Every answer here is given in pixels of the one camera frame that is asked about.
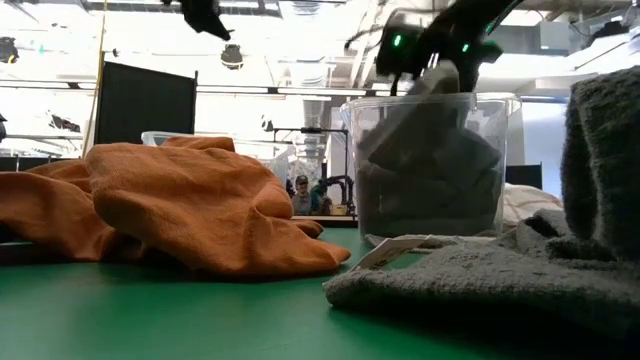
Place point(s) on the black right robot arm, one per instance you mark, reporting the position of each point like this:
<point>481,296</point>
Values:
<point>475,10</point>

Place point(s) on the black table edge rail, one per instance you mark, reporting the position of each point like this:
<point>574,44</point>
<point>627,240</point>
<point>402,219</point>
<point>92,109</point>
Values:
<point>325,221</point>

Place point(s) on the black ceiling lamp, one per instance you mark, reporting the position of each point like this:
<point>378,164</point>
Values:
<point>232,56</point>
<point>7,50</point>

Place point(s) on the person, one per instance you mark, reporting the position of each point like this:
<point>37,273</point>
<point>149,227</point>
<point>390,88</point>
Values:
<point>302,197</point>

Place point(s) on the black partition panel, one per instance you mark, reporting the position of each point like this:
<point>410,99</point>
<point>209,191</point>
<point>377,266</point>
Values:
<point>525,176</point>

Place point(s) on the clear plastic bin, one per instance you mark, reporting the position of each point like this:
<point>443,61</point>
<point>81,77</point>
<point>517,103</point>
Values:
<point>260,152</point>
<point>495,115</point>

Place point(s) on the yellow pole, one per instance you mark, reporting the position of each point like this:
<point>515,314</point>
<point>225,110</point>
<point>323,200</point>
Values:
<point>97,75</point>

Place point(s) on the grey ceiling unit box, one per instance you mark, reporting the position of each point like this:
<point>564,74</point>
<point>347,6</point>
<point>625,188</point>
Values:
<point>555,35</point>

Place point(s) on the grey horizontal pipe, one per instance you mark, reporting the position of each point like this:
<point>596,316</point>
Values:
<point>545,99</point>

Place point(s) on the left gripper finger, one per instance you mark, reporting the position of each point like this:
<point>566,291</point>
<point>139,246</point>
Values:
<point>202,17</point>

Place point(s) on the black background robot arm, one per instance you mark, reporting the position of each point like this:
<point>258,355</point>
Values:
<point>340,192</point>

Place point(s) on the grey fluffy towel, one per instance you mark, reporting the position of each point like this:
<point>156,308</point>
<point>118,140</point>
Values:
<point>500,280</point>

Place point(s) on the black standing panel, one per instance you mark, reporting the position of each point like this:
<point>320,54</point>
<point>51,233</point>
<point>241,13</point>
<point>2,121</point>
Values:
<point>145,105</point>

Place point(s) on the orange towel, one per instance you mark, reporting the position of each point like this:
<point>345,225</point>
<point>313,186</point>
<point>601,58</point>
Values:
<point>190,210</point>

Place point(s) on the white flat card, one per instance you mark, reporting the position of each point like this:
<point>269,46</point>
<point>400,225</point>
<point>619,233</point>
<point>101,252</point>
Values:
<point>390,250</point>

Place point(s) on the dark grey waffle towel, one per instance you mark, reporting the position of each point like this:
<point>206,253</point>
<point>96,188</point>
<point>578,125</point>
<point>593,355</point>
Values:
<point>430,190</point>

